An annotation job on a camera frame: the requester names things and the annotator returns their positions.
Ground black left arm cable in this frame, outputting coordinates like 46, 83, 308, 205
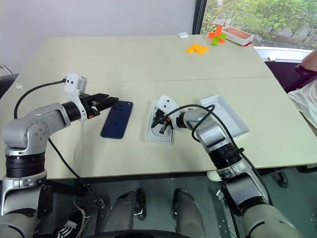
13, 78, 100, 199

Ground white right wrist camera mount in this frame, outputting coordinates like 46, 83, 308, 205
155, 95, 178, 116

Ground yellow toy brick block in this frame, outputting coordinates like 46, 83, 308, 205
185, 44, 210, 56

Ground black window frame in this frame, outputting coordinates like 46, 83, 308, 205
191, 0, 208, 35

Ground dark grey side cabinet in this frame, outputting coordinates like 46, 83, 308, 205
0, 72, 20, 100

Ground white phone box base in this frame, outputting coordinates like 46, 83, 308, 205
144, 99, 175, 145

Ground bystander's white garment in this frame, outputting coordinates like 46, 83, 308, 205
288, 80, 317, 136

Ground dark blue smartphone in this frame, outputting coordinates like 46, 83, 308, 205
100, 100, 134, 140

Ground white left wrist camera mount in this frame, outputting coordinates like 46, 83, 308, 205
63, 72, 89, 121

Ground white window sill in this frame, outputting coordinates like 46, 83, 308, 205
254, 46, 316, 62

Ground orange toy brick block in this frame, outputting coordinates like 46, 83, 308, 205
208, 25, 224, 39

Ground dark rounded robot leg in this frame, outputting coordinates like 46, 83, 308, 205
108, 189, 147, 238
172, 188, 207, 238

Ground bystander's black wristband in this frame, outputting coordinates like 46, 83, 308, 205
294, 63, 317, 78

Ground black sneaker white stripes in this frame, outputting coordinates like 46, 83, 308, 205
56, 208, 88, 238

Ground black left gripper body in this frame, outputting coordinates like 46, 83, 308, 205
79, 93, 101, 120

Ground green toy brick block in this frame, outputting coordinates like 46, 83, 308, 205
211, 33, 228, 47

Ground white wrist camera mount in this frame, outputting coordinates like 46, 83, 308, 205
63, 72, 89, 121
155, 95, 178, 116

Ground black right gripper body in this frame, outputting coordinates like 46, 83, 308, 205
158, 115, 174, 135

